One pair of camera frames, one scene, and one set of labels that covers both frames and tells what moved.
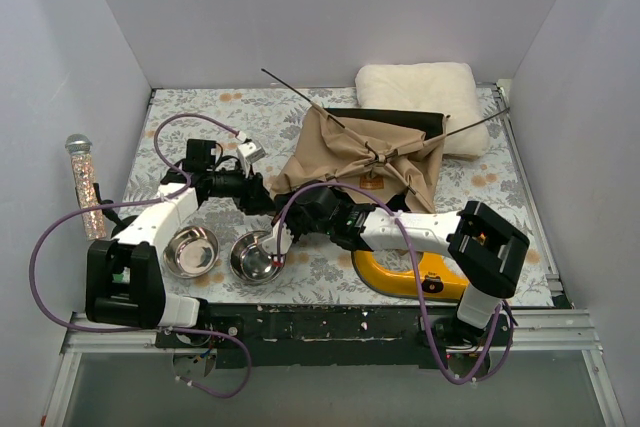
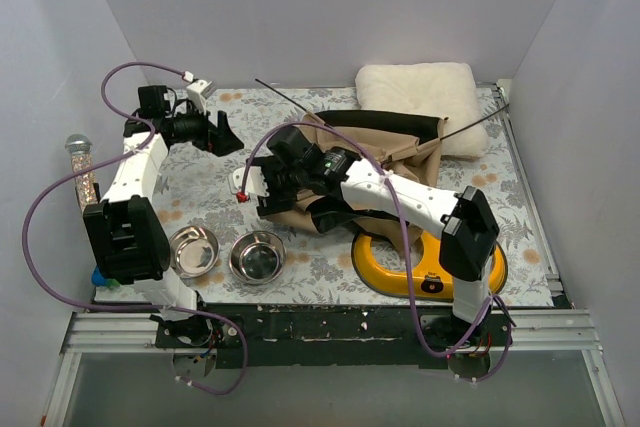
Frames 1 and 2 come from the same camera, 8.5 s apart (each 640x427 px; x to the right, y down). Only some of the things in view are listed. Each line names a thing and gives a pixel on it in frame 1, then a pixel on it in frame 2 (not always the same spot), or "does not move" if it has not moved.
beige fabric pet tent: [396, 153] does not move
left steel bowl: [190, 251] does not move
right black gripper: [295, 214] → [273, 187]
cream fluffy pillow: [443, 88] does not move
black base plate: [335, 335] does not move
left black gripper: [255, 192] → [211, 130]
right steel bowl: [250, 261] does not move
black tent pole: [329, 116] → [263, 84]
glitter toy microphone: [79, 146] does not move
